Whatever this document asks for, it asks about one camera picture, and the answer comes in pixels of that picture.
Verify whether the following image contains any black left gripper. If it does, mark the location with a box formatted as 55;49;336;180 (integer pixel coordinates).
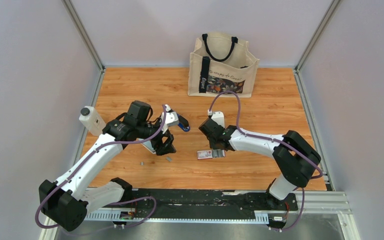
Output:
137;118;177;156

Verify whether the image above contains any red white staple box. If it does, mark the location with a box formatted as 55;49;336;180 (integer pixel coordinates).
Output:
197;150;213;160

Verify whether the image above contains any blue black stapler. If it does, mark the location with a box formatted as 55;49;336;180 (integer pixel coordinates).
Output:
177;114;191;132

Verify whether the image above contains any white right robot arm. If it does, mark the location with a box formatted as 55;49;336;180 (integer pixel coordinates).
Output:
198;118;323;210

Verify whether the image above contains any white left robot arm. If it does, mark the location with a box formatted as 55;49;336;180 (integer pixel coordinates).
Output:
34;100;179;232

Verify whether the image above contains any light blue white tube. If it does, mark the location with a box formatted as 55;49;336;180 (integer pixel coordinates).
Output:
141;140;156;155

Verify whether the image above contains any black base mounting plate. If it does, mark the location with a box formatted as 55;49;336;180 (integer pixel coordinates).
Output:
100;188;299;220

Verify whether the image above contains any white bottle black cap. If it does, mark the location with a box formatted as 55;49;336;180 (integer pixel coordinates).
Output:
78;106;106;137

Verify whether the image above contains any beige canvas tote bag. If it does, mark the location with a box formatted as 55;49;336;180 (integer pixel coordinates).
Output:
187;32;260;98

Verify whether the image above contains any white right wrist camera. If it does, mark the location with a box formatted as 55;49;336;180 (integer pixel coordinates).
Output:
208;111;225;128

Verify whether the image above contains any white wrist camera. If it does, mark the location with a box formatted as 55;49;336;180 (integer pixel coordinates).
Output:
208;111;225;128
161;104;180;132

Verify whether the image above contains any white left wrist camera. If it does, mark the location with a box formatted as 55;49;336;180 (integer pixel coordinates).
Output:
161;104;180;132

